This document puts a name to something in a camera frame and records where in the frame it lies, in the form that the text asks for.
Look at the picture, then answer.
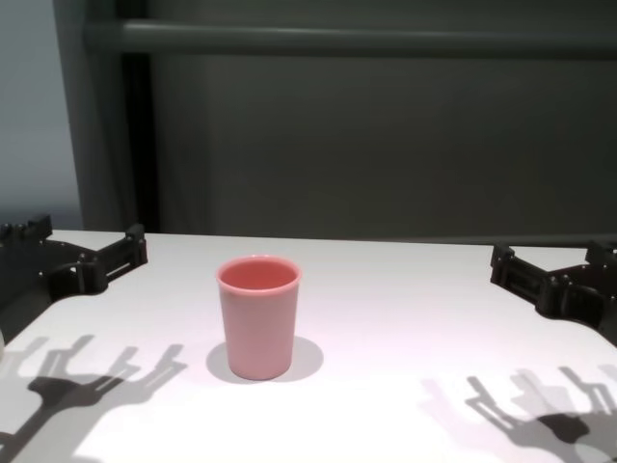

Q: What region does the thick grey horizontal rail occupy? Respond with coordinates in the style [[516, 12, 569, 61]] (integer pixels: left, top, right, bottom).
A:
[[84, 18, 617, 62]]

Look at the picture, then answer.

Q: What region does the pink plastic cup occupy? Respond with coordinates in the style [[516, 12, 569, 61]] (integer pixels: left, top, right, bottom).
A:
[[214, 255, 304, 381]]

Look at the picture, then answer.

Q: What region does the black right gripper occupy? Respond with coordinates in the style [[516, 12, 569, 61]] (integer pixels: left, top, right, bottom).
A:
[[490, 238, 617, 348]]

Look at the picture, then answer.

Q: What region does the black vertical post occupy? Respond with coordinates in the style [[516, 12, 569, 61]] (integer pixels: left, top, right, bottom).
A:
[[120, 50, 161, 232]]

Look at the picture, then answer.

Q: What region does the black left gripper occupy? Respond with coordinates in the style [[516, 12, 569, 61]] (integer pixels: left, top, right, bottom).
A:
[[0, 214, 148, 344]]

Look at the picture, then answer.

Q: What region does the grey vertical frame post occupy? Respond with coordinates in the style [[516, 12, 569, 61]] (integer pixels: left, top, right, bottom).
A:
[[51, 0, 124, 232]]

